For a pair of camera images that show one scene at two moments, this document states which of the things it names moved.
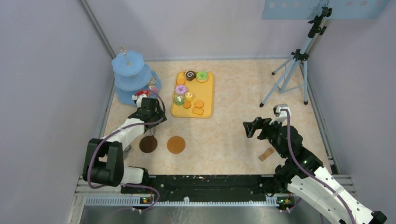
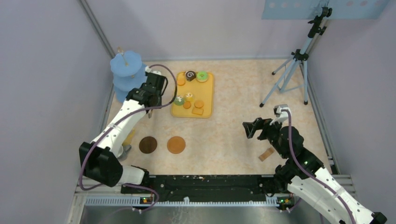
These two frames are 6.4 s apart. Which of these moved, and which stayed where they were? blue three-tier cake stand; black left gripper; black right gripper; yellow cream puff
Moved: black left gripper
Stayed: blue three-tier cake stand; black right gripper; yellow cream puff
